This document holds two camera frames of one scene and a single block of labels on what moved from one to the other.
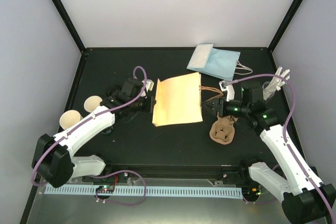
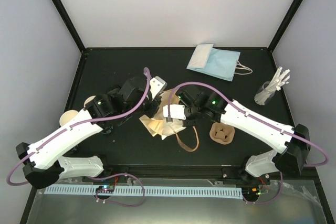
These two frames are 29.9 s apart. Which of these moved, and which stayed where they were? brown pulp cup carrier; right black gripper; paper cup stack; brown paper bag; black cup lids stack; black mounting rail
Moved: brown paper bag; right black gripper
Stayed: black cup lids stack; black mounting rail; brown pulp cup carrier; paper cup stack
